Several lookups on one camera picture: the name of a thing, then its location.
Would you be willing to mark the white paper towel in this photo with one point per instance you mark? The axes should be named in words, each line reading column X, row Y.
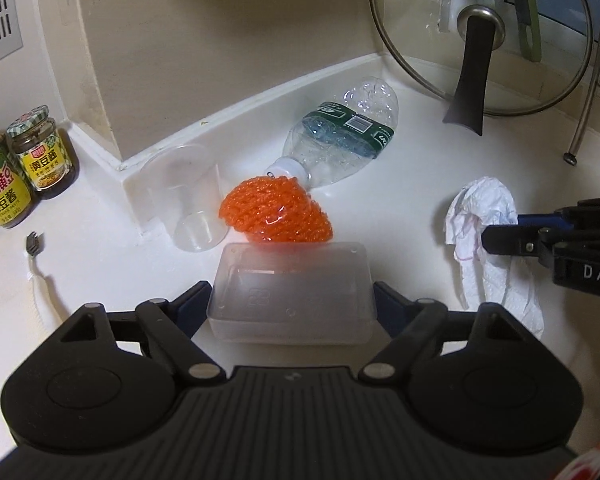
column 480, row 200

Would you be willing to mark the orange mesh net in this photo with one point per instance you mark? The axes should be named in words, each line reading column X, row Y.
column 275, row 210

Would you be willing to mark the large sauce jar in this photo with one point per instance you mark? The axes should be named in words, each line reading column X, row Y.
column 2, row 185

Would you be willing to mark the clear plastic box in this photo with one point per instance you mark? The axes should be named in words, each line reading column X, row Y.
column 290, row 295

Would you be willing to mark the white plastic fork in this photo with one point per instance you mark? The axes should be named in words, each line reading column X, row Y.
column 34, row 242

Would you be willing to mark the metal rack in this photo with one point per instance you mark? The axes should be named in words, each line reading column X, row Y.
column 572, row 155

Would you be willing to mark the small sauce jar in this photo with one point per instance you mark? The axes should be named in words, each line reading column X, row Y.
column 42, row 155

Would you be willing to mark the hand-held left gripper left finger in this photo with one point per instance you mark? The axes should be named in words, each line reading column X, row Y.
column 195, row 302

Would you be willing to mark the green cutting board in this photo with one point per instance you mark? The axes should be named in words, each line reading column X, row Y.
column 530, row 35

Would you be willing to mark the crushed clear water bottle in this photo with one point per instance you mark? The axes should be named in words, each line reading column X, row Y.
column 345, row 130

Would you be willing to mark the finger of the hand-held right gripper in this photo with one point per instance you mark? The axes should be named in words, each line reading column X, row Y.
column 540, row 219
column 510, row 240

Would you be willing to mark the glass pot lid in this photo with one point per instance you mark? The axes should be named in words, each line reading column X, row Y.
column 472, row 70

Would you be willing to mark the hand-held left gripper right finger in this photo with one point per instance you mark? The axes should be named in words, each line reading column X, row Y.
column 386, row 302

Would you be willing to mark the clear plastic cup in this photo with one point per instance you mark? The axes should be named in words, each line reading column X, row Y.
column 190, row 195

